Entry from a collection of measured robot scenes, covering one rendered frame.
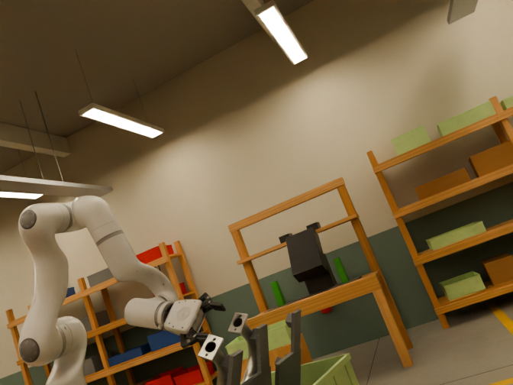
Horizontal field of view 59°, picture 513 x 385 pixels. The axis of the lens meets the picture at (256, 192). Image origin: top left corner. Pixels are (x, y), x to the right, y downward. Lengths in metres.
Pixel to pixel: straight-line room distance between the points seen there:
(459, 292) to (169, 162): 4.40
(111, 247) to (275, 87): 5.50
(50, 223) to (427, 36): 5.77
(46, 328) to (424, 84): 5.63
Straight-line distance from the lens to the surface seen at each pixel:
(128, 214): 7.52
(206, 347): 1.12
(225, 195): 6.74
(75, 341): 1.67
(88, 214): 1.49
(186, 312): 1.35
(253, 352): 1.32
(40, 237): 1.53
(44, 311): 1.59
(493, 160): 5.80
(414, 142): 5.72
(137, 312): 1.45
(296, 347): 1.44
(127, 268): 1.44
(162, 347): 6.77
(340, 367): 1.43
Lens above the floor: 1.27
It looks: 10 degrees up
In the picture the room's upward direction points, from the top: 21 degrees counter-clockwise
